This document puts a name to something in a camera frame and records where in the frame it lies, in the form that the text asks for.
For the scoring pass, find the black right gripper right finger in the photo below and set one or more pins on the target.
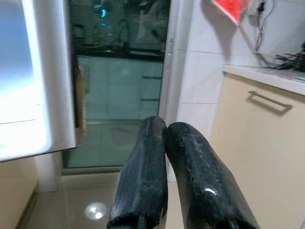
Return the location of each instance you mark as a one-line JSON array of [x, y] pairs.
[[202, 181]]

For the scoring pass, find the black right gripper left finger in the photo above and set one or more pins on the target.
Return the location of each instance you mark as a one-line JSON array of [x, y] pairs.
[[140, 171]]

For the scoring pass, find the dark grey fridge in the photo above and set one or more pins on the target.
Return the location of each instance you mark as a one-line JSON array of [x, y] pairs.
[[35, 71]]

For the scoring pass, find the beige kitchen counter cabinet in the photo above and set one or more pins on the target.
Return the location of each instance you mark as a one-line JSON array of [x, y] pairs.
[[262, 155]]

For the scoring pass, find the hanging beige towel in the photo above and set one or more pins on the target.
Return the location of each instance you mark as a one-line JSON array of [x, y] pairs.
[[82, 102]]

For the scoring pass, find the red paper wall decoration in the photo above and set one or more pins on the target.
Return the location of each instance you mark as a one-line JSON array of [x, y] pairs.
[[228, 8]]

